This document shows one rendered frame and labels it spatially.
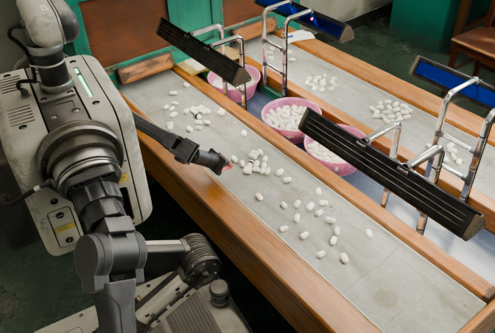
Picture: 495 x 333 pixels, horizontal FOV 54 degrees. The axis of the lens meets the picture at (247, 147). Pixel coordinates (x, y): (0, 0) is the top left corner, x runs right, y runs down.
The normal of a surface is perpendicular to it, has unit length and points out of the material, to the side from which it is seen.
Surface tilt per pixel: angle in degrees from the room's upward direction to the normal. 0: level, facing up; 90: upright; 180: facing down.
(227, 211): 0
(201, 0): 90
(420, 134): 0
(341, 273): 0
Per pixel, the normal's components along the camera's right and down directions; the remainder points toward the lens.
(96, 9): 0.60, 0.47
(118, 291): 0.74, -0.26
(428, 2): -0.78, 0.40
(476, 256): -0.04, -0.79
